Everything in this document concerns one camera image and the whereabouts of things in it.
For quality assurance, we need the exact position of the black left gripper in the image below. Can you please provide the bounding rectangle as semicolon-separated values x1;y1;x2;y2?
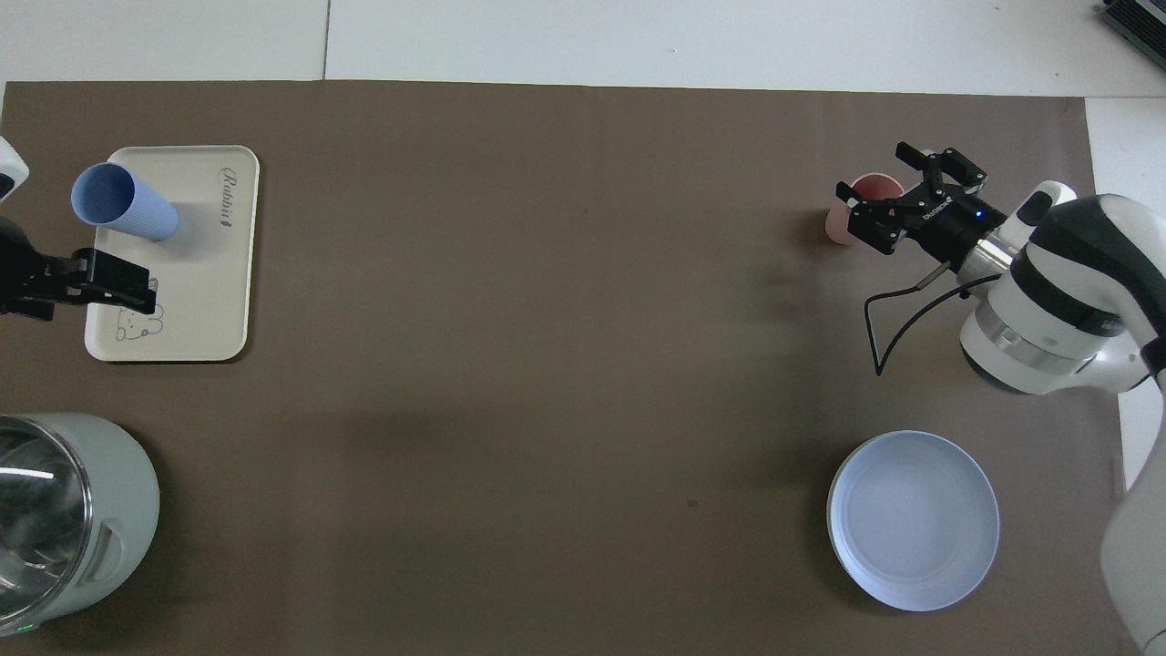
0;217;162;322

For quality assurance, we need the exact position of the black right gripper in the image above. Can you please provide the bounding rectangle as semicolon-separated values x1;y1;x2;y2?
834;140;1009;267

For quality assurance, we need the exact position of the pink cup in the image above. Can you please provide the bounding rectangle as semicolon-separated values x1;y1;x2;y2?
824;172;906;248

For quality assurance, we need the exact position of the blue ribbed cup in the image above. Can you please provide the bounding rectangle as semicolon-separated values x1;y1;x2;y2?
70;161;181;243

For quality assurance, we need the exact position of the cream rabbit print tray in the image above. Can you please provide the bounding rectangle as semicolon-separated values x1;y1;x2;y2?
84;145;261;364

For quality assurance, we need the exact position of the pale green cooking pot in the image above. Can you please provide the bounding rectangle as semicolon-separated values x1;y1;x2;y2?
0;412;162;637

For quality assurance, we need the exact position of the glass pot lid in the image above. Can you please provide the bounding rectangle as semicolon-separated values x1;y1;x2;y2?
0;416;96;626

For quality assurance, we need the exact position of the black ribbed device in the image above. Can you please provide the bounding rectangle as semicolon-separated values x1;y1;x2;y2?
1097;0;1166;70

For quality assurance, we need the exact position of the blue plate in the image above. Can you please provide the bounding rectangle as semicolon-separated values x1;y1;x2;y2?
825;429;1002;613

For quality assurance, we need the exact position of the brown table mat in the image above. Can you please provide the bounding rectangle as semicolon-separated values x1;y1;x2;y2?
0;80;1151;656

